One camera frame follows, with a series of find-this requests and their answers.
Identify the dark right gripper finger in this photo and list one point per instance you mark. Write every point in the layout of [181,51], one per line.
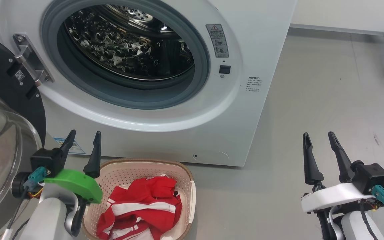
[312,166]
[342,160]

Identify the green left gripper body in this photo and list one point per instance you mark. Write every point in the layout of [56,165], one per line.
[78,183]

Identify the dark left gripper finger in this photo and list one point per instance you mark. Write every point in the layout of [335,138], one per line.
[68,146]
[94,163]

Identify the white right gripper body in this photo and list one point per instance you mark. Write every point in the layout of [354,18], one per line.
[332,196]

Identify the red and white garment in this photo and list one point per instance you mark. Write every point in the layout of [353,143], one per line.
[145,206]

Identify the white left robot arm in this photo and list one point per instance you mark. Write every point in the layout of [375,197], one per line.
[42,220]

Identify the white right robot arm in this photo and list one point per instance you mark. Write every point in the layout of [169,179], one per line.
[352,226]

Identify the white front-load washing machine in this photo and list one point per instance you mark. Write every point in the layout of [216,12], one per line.
[245,116]

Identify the cream perforated laundry basket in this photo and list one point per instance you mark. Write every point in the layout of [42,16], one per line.
[185,200]

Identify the metal door hinge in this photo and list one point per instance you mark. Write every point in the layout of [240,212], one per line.
[28,56]

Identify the black door latch socket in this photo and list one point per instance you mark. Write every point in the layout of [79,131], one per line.
[225,69]

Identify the grey rubber door gasket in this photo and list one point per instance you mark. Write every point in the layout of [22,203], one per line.
[198,76]

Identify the blue energy label sticker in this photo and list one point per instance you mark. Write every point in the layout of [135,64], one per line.
[75,148]

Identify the small QR code sticker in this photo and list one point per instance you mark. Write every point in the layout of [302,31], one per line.
[19,75]

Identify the printed instruction text decal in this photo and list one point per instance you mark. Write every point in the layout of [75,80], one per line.
[254,86]

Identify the round filter access cover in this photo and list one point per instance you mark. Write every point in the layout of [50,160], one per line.
[212,156]

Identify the perforated steel drum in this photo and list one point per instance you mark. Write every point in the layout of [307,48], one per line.
[118,50]

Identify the grey warning sticker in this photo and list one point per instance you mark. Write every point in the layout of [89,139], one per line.
[217,40]

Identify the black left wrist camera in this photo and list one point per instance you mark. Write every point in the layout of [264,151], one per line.
[47,160]

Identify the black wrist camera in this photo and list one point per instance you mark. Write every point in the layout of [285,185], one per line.
[373,175]
[47,160]

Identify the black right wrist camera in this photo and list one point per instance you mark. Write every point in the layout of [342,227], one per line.
[373,175]

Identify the teal left camera connector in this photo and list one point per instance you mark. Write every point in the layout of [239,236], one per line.
[36,178]

